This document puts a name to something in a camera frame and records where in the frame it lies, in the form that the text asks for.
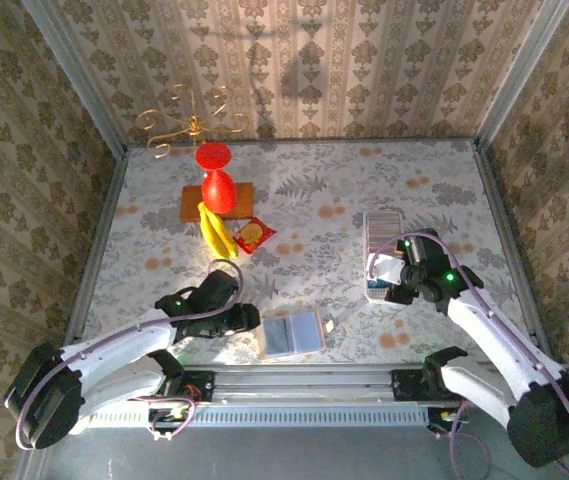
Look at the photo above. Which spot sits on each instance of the blue credit card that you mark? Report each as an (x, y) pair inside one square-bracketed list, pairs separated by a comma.
[(375, 288)]

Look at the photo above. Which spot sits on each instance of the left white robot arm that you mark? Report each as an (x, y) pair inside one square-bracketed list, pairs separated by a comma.
[(114, 350)]

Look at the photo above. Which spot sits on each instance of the row of standing credit cards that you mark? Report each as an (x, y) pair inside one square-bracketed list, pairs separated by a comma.
[(384, 230)]

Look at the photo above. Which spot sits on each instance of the white card tray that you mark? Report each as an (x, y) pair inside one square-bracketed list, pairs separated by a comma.
[(365, 235)]

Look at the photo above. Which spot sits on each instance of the red snack packet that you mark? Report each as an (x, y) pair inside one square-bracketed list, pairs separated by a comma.
[(254, 235)]

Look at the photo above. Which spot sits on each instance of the yellow banana bunch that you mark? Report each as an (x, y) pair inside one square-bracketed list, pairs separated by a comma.
[(216, 235)]

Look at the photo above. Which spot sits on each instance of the brown wooden board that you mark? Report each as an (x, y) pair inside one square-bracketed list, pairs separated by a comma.
[(190, 205)]

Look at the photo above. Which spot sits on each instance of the red goblet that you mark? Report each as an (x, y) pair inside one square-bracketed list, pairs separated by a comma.
[(219, 192)]

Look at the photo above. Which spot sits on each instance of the floral fern print tablecloth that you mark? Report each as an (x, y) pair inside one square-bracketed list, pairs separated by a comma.
[(314, 175)]

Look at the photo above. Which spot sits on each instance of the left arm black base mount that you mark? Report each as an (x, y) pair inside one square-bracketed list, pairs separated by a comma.
[(199, 386)]

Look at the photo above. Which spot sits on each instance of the aluminium table side rail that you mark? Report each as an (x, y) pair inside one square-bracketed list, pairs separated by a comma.
[(96, 250), (511, 250)]

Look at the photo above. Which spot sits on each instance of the aluminium mounting rail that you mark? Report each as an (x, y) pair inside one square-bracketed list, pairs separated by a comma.
[(304, 382)]

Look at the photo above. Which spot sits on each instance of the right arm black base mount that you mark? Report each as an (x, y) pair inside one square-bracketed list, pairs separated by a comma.
[(406, 385)]

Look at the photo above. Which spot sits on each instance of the aluminium frame post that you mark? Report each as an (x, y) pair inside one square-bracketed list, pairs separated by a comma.
[(80, 80), (518, 75)]

